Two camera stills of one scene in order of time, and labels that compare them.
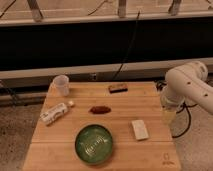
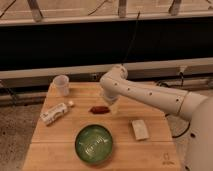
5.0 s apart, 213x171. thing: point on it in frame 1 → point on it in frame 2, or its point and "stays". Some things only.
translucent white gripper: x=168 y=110 → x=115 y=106
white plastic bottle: x=49 y=116 stays
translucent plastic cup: x=60 y=85 stays
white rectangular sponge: x=140 y=129 stays
